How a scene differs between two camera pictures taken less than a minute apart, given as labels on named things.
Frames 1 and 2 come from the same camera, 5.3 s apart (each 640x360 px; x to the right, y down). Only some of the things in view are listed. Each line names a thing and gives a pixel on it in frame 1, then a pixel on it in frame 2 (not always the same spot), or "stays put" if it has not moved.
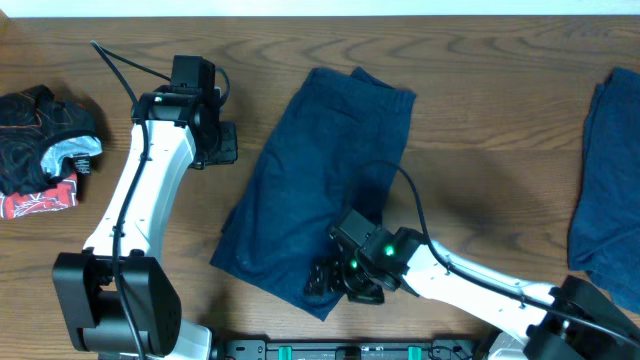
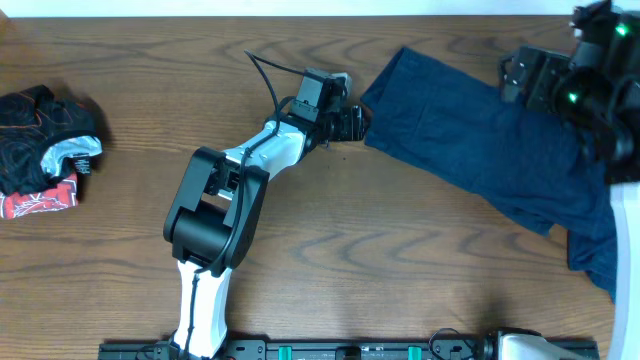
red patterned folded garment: [64, 194] stays put
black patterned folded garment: [41, 137] stays put
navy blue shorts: [339, 145] → [529, 162]
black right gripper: [334, 264] → [551, 69]
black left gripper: [226, 143] → [356, 122]
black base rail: [349, 350] stays put
